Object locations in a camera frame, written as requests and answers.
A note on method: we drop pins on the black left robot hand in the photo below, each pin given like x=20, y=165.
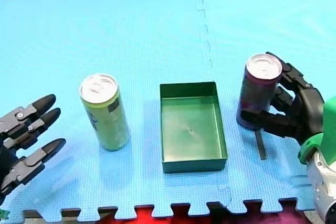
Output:
x=25, y=119

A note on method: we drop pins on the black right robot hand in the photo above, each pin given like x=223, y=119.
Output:
x=308, y=108

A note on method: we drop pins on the dark purple drink can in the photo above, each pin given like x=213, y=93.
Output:
x=256, y=95

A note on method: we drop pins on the green drink can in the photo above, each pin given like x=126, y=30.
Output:
x=110, y=121

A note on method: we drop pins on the shallow green tray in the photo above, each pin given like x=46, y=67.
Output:
x=191, y=124

